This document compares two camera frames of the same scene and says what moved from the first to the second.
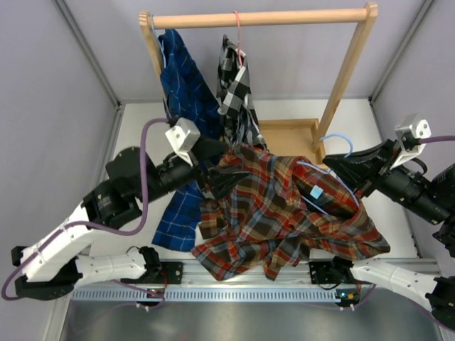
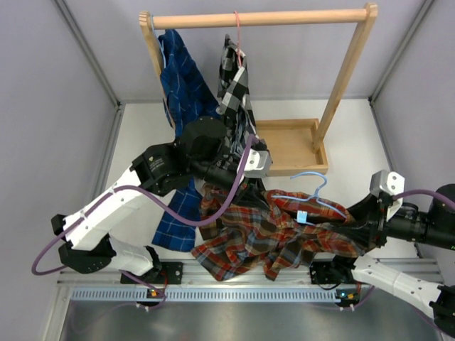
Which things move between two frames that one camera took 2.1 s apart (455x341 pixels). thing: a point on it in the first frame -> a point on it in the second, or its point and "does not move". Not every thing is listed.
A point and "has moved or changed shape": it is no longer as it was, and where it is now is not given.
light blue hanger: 158,38 does not move
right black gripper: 355,169 -> 375,224
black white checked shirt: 237,113 does not move
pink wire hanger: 239,53 does not move
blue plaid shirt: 191,97 does not move
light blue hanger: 330,172 -> 302,217
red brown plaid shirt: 280,204 has moved or changed shape
